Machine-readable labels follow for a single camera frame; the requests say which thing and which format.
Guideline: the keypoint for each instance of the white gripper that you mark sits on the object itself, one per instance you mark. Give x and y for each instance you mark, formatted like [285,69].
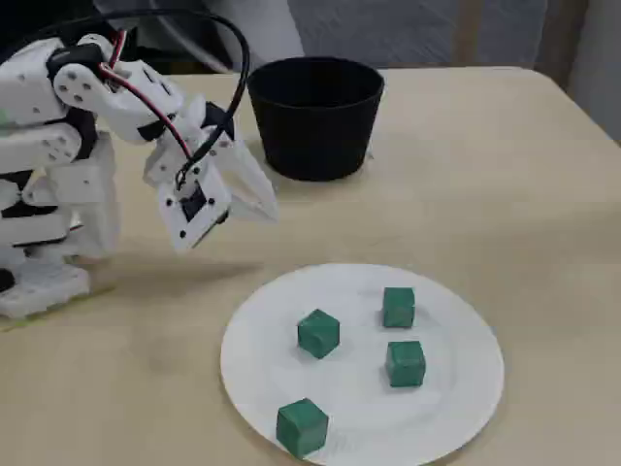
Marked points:
[248,181]

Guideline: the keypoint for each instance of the green cube block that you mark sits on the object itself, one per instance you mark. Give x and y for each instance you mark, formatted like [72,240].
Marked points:
[317,335]
[405,364]
[399,308]
[301,427]

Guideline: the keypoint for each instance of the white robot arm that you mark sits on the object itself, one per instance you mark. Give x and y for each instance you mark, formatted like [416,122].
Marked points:
[29,97]

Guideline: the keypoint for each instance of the black pot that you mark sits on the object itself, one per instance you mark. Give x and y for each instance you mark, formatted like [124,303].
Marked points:
[315,141]

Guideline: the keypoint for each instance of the white paper plate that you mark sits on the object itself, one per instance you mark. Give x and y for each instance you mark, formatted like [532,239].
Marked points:
[364,403]

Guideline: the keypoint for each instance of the white chair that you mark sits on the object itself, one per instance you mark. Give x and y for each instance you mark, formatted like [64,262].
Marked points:
[279,29]

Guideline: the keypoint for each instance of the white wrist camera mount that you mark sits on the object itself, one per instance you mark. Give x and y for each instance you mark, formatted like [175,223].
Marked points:
[171,213]

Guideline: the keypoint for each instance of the green base plate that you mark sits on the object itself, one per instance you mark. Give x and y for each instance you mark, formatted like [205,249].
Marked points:
[29,321]

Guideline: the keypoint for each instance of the light wooden post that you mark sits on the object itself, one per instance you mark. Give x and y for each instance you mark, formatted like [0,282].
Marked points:
[466,34]

